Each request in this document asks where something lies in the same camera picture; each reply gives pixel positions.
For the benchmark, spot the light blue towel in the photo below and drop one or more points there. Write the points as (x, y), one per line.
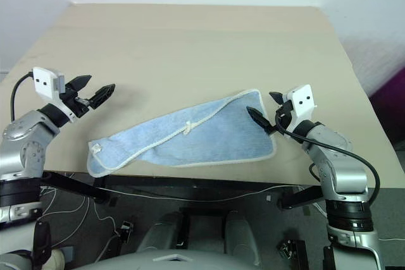
(202, 131)

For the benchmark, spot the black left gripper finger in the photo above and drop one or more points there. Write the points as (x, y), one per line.
(102, 93)
(80, 82)

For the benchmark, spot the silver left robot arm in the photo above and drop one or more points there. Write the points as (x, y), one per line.
(25, 143)

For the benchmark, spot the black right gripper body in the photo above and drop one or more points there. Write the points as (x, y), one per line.
(283, 115)

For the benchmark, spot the black upright post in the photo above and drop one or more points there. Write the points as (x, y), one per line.
(41, 241)

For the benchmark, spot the purple object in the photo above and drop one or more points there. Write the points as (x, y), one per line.
(390, 105)

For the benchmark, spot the grey rounded robot leg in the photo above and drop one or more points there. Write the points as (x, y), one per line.
(242, 233)
(159, 230)

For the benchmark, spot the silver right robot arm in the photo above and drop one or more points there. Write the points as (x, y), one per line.
(338, 172)

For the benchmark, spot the black table frame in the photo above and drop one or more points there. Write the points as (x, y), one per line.
(177, 189)

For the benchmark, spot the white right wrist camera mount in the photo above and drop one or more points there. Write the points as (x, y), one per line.
(303, 101)

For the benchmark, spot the grey robot torso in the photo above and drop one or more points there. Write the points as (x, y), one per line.
(171, 259)

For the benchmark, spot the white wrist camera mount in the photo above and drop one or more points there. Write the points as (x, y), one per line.
(303, 101)
(45, 82)

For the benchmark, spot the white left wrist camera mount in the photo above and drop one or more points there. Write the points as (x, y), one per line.
(45, 82)

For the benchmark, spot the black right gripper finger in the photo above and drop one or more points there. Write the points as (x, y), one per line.
(259, 118)
(276, 96)

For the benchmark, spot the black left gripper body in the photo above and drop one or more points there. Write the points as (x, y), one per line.
(75, 101)

